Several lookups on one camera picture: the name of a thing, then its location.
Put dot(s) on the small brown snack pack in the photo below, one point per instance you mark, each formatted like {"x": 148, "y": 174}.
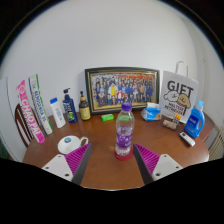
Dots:
{"x": 169, "y": 124}

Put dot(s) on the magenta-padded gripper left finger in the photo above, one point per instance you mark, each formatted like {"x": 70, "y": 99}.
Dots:
{"x": 76, "y": 158}

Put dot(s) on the blue detergent bottle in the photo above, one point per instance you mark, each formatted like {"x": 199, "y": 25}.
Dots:
{"x": 194, "y": 123}

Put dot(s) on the tall white blue tube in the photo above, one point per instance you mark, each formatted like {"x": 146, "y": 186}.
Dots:
{"x": 40, "y": 103}

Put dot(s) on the white blue-capped lotion bottle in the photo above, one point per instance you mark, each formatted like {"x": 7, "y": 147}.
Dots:
{"x": 58, "y": 115}

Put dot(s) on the small green packet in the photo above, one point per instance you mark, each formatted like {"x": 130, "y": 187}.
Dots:
{"x": 107, "y": 117}

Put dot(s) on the dark wooden chair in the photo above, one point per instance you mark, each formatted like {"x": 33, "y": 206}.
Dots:
{"x": 20, "y": 126}

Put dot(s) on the white door panel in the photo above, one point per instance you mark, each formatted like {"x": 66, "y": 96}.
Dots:
{"x": 4, "y": 113}

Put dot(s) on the white radiator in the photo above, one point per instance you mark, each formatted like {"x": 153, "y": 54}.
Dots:
{"x": 218, "y": 145}

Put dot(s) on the white remote control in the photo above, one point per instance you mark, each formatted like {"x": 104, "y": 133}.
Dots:
{"x": 187, "y": 139}

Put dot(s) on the white blue printed mug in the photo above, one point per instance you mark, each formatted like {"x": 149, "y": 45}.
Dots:
{"x": 68, "y": 145}

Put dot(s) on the dark blue pump bottle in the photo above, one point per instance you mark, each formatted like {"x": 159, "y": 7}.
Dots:
{"x": 70, "y": 110}

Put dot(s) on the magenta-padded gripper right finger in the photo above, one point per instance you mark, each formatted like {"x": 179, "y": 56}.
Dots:
{"x": 147, "y": 158}

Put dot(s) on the framed group photo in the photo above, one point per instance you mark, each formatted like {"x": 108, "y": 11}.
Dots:
{"x": 121, "y": 88}

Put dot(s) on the clear purple-label water bottle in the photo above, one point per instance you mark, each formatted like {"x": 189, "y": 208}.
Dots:
{"x": 124, "y": 136}

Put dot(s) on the tall pink white tube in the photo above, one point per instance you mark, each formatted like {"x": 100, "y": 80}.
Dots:
{"x": 29, "y": 113}

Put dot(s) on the small orange white packet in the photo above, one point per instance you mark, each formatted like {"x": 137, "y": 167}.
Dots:
{"x": 177, "y": 118}

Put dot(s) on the white paper gift bag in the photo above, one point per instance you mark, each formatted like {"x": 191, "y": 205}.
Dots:
{"x": 178, "y": 96}

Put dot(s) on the amber pump bottle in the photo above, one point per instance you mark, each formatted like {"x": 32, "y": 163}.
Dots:
{"x": 84, "y": 110}

